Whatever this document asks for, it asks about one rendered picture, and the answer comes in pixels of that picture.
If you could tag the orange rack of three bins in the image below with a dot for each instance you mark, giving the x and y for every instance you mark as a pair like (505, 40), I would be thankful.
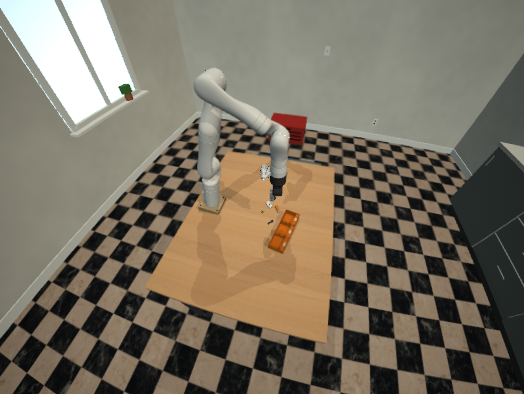
(283, 231)

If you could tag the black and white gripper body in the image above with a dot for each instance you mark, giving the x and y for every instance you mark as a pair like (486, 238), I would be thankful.
(277, 178)

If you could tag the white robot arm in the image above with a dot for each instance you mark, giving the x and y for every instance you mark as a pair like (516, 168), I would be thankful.
(210, 86)

